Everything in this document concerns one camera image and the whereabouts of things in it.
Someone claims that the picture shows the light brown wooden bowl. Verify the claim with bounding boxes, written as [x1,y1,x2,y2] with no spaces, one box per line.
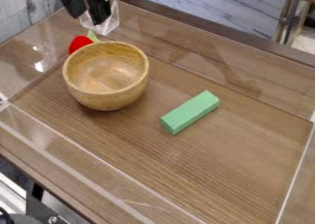
[63,41,149,111]

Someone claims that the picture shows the metal table leg background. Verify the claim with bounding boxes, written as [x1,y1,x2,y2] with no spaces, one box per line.
[275,0,311,46]

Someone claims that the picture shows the black cable on floor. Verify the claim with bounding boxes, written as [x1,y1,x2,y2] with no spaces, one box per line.
[0,206,16,224]

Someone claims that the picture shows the green rectangular foam stick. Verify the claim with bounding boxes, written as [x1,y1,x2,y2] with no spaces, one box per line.
[160,90,220,135]

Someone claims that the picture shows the black table leg bracket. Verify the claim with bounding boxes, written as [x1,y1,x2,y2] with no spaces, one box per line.
[25,183,69,224]

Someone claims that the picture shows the red plush strawberry toy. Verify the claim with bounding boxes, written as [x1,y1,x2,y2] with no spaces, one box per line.
[68,30,100,53]

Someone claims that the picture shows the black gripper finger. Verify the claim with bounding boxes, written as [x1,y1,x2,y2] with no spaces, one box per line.
[60,0,87,18]
[87,0,111,25]

